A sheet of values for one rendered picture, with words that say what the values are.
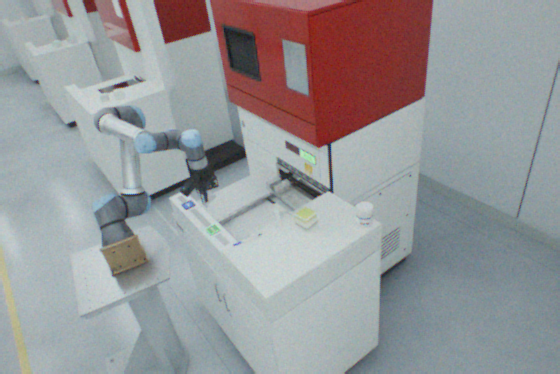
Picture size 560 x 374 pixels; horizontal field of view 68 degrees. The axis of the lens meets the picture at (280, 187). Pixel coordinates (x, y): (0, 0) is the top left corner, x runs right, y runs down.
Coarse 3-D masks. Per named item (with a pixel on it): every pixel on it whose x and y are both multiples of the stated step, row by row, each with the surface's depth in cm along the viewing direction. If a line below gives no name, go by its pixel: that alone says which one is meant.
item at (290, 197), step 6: (276, 186) 230; (276, 192) 225; (282, 192) 225; (288, 192) 224; (294, 192) 224; (282, 198) 222; (288, 198) 220; (294, 198) 219; (300, 198) 219; (288, 204) 219; (294, 204) 215; (300, 204) 214
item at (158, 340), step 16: (144, 304) 210; (160, 304) 219; (144, 320) 216; (160, 320) 221; (144, 336) 231; (160, 336) 225; (176, 336) 238; (128, 352) 255; (144, 352) 237; (160, 352) 232; (176, 352) 239; (112, 368) 248; (128, 368) 237; (144, 368) 243; (160, 368) 244; (176, 368) 243
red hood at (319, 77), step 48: (240, 0) 191; (288, 0) 177; (336, 0) 166; (384, 0) 177; (432, 0) 195; (240, 48) 210; (288, 48) 176; (336, 48) 172; (384, 48) 189; (240, 96) 231; (288, 96) 192; (336, 96) 183; (384, 96) 203
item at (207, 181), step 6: (210, 162) 176; (204, 168) 172; (210, 168) 176; (204, 174) 175; (210, 174) 177; (204, 180) 176; (210, 180) 176; (198, 186) 176; (204, 186) 176; (210, 186) 179; (216, 186) 179
